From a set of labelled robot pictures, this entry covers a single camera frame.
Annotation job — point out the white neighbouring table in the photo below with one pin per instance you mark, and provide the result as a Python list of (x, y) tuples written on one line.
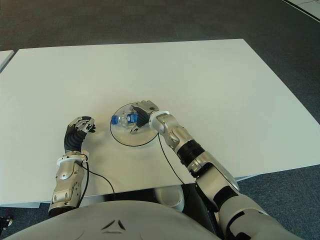
[(5, 58)]

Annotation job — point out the white plate black rim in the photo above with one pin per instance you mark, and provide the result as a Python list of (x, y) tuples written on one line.
[(135, 138)]

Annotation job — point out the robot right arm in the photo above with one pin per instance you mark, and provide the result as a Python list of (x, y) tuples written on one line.
[(205, 162)]

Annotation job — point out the clear water bottle blue cap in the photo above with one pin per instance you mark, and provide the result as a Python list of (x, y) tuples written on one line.
[(122, 119)]

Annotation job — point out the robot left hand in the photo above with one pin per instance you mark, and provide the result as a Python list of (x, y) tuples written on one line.
[(73, 140)]

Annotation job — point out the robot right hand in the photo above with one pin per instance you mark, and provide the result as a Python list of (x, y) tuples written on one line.
[(145, 113)]

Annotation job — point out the grey robot torso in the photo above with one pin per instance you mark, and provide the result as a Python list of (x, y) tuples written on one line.
[(112, 222)]

